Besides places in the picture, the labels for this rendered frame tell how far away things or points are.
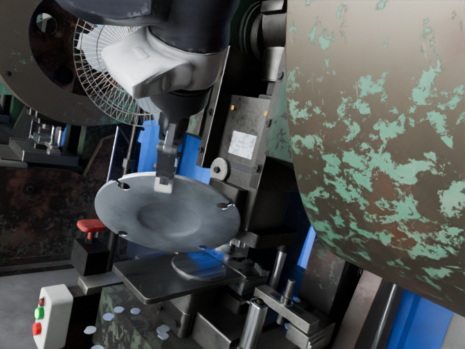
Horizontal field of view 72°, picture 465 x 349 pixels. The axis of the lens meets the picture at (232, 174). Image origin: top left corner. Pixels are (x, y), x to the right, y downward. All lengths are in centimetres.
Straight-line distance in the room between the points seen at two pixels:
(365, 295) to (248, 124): 53
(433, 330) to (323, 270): 103
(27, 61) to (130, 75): 152
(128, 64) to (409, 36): 24
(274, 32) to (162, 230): 49
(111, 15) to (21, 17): 154
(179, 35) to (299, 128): 15
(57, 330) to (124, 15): 75
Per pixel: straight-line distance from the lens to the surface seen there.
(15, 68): 183
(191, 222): 67
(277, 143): 59
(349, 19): 27
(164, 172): 47
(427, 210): 30
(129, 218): 68
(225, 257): 82
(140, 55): 35
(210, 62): 35
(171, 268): 71
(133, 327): 77
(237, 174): 71
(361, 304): 93
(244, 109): 72
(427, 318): 184
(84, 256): 92
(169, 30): 34
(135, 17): 31
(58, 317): 89
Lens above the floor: 109
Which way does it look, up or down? 8 degrees down
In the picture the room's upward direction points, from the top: 14 degrees clockwise
